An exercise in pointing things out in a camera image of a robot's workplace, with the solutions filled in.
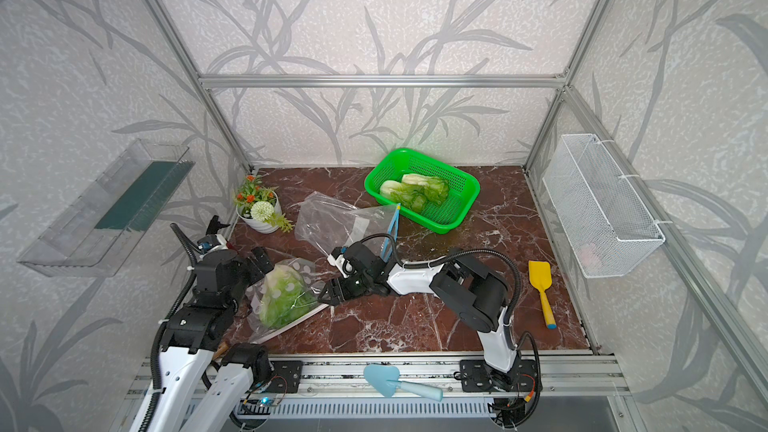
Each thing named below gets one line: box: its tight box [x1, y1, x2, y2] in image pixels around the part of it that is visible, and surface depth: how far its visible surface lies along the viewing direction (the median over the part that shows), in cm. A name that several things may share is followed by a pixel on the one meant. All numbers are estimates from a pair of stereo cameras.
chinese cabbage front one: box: [379, 180, 427, 213], surface depth 101 cm
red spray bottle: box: [205, 215, 232, 247], surface depth 85 cm
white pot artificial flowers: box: [234, 175, 294, 234], surface depth 93 cm
